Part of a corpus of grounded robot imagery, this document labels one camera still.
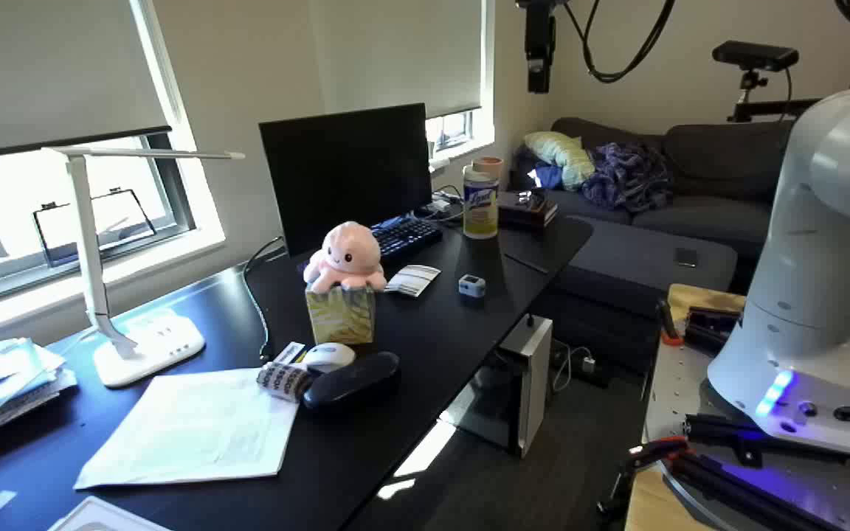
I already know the pink plush octopus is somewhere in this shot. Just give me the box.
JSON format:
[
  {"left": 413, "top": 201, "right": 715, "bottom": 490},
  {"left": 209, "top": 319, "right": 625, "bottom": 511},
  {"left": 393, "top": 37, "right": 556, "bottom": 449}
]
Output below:
[{"left": 302, "top": 219, "right": 390, "bottom": 295}]

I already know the small beige window blind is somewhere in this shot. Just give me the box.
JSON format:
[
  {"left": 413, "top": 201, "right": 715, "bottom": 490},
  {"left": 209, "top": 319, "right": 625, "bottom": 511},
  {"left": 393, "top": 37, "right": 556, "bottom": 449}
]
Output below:
[{"left": 309, "top": 0, "right": 486, "bottom": 121}]

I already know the striped small pouch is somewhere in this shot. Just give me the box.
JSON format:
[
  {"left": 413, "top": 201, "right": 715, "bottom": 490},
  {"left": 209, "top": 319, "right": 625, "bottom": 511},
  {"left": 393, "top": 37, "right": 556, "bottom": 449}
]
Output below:
[{"left": 253, "top": 338, "right": 315, "bottom": 401}]

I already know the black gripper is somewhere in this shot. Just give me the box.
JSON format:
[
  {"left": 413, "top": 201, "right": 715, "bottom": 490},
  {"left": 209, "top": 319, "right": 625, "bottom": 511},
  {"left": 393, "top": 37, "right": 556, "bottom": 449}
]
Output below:
[{"left": 526, "top": 2, "right": 559, "bottom": 96}]

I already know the black glasses case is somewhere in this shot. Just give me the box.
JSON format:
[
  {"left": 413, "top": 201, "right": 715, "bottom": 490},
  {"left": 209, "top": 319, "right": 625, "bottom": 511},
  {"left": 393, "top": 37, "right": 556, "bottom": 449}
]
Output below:
[{"left": 297, "top": 348, "right": 401, "bottom": 412}]

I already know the dark grey couch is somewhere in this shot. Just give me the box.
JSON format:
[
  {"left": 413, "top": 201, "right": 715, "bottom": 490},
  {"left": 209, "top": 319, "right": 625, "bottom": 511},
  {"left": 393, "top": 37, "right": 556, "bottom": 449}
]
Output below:
[{"left": 532, "top": 115, "right": 804, "bottom": 370}]

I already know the red black clamp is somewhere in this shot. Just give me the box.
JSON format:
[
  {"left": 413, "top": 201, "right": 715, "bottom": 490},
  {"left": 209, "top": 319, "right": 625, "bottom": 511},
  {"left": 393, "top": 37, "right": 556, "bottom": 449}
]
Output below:
[{"left": 597, "top": 435, "right": 693, "bottom": 518}]

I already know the black desk cable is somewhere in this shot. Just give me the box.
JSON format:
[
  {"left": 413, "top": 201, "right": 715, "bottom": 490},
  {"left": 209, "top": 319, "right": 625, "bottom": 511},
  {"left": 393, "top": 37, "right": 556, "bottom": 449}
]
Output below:
[{"left": 235, "top": 235, "right": 290, "bottom": 363}]

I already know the large beige window blind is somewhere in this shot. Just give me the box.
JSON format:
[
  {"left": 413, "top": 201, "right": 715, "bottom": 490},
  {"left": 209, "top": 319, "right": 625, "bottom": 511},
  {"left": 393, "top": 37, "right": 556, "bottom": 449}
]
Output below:
[{"left": 0, "top": 0, "right": 171, "bottom": 161}]

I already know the black computer monitor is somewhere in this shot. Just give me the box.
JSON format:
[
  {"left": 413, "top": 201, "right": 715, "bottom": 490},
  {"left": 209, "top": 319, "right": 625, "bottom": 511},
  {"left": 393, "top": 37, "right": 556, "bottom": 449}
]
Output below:
[{"left": 258, "top": 99, "right": 433, "bottom": 260}]

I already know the tan masking tape roll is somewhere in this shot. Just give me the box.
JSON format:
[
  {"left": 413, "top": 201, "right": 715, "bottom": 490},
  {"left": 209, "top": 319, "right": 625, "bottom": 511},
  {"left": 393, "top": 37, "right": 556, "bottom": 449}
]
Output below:
[{"left": 470, "top": 152, "right": 508, "bottom": 182}]

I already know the purple blanket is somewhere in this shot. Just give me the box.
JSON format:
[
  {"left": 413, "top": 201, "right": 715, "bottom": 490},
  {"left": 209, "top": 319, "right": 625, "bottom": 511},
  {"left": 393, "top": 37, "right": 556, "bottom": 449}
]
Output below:
[{"left": 582, "top": 137, "right": 675, "bottom": 219}]

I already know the white desk lamp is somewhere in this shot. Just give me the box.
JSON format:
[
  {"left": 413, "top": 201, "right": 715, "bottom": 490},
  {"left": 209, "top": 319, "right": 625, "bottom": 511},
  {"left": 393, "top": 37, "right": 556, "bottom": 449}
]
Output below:
[{"left": 38, "top": 143, "right": 247, "bottom": 390}]

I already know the small black box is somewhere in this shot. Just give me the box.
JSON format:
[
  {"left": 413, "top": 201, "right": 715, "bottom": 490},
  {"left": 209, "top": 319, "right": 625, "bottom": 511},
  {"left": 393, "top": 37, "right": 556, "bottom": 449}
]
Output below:
[{"left": 498, "top": 189, "right": 562, "bottom": 233}]

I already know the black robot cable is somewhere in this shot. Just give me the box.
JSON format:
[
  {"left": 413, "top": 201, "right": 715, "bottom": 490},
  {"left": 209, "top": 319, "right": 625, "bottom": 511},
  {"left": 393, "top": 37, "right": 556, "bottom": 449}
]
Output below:
[{"left": 559, "top": 0, "right": 680, "bottom": 84}]

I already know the wooden board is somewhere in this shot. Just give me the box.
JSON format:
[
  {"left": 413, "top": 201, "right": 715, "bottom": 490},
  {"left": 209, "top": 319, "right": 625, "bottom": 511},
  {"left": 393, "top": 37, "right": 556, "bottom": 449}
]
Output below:
[{"left": 665, "top": 280, "right": 750, "bottom": 338}]

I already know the black wire frame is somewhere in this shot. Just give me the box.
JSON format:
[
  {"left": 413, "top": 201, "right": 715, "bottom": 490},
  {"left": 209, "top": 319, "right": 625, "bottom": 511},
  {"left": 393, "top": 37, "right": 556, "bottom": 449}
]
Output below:
[{"left": 29, "top": 185, "right": 160, "bottom": 269}]

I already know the black metal rail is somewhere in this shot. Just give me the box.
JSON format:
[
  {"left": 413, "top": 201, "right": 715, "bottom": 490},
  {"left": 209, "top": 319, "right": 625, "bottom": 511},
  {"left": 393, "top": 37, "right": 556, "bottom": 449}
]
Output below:
[{"left": 665, "top": 452, "right": 846, "bottom": 531}]

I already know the white paper stack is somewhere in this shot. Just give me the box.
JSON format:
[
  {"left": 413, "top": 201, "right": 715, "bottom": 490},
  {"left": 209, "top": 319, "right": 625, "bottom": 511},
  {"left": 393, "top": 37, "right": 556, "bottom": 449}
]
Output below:
[{"left": 70, "top": 366, "right": 302, "bottom": 491}]

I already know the patterned tissue box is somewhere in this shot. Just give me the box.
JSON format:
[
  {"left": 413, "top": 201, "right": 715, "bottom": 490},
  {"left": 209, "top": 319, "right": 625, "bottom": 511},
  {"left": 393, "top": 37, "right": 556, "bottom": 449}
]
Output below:
[{"left": 305, "top": 280, "right": 377, "bottom": 348}]

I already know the silver black computer tower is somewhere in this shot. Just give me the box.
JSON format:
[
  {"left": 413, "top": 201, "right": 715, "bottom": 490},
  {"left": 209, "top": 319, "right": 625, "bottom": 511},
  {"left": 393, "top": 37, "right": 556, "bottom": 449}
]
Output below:
[{"left": 448, "top": 313, "right": 556, "bottom": 460}]

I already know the black camera on tripod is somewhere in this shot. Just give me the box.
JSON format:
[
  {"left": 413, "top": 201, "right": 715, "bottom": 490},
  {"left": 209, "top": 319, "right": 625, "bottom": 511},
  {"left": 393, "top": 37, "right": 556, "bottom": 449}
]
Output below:
[{"left": 712, "top": 37, "right": 820, "bottom": 123}]

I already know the black power adapter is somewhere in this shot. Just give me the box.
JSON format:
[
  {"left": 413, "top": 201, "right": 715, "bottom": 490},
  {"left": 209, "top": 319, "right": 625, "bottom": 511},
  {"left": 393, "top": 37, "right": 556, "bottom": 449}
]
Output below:
[{"left": 570, "top": 348, "right": 618, "bottom": 390}]

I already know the white paper sheet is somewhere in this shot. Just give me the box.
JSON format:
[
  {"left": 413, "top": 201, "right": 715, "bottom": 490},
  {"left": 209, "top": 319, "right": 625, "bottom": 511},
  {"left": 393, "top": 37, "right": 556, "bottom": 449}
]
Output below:
[{"left": 48, "top": 491, "right": 169, "bottom": 531}]

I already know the white computer mouse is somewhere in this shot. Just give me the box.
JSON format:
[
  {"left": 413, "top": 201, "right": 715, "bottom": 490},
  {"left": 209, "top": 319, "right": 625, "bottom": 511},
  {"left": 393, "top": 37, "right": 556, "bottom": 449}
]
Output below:
[{"left": 302, "top": 338, "right": 359, "bottom": 378}]

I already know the black blue keyboard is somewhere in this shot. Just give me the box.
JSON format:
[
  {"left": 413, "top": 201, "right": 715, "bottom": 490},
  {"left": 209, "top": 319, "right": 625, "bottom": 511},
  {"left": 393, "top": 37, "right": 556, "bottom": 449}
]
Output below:
[{"left": 368, "top": 211, "right": 446, "bottom": 263}]

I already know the light green pillow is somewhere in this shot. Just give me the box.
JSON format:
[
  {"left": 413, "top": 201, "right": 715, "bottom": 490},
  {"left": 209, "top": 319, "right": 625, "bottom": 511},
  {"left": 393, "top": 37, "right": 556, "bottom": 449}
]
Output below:
[{"left": 523, "top": 130, "right": 597, "bottom": 192}]

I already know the white paper packet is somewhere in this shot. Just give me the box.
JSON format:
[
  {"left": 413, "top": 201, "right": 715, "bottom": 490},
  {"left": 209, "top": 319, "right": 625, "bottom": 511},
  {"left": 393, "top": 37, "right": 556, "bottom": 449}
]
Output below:
[{"left": 384, "top": 263, "right": 444, "bottom": 301}]

